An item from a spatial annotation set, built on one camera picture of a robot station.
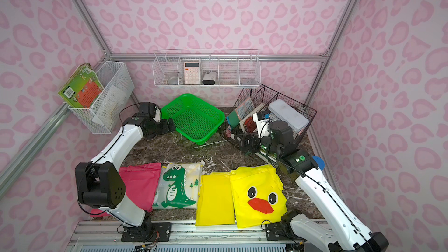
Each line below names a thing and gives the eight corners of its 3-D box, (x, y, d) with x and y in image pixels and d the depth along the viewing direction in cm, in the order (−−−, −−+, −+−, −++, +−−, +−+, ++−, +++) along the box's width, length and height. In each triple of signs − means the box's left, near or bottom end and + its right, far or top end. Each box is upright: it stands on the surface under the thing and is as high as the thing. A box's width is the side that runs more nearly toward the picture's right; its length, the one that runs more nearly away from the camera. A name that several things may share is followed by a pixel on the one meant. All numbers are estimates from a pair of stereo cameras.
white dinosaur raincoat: (152, 209, 81) (149, 206, 78) (163, 167, 95) (161, 163, 91) (198, 209, 81) (196, 206, 78) (202, 167, 94) (201, 163, 91)
